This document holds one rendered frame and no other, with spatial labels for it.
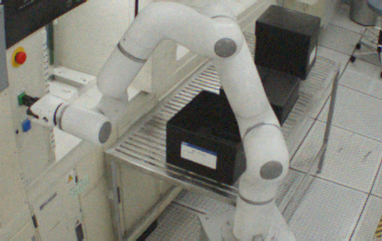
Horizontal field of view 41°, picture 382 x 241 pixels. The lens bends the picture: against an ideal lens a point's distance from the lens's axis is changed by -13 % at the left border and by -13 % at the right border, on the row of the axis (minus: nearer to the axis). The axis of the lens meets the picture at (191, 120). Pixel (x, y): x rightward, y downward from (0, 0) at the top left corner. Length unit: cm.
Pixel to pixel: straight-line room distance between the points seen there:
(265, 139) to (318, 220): 158
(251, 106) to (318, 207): 174
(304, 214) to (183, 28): 193
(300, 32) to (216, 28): 137
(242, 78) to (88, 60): 114
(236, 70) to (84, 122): 42
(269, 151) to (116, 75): 44
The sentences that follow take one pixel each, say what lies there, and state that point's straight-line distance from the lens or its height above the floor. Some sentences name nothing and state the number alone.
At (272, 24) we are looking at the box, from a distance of 271.
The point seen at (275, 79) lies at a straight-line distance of 253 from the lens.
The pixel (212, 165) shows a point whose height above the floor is 83.
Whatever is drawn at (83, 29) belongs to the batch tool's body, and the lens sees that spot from 244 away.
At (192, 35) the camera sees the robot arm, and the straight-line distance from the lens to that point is 137.
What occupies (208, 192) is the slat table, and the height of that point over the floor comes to 76.
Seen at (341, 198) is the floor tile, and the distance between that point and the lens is 328.
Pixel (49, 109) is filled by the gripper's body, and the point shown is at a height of 122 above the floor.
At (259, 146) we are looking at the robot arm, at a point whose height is 117.
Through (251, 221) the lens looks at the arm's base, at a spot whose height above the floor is 87.
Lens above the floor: 208
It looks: 34 degrees down
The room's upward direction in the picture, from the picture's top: 2 degrees clockwise
